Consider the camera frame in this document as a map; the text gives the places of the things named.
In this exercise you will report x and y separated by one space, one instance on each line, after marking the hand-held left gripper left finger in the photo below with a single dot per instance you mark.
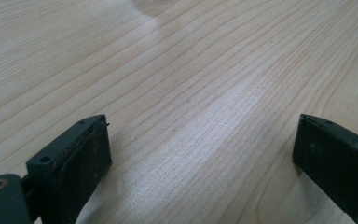
71 168

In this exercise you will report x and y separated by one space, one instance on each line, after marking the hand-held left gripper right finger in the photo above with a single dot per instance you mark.
338 161

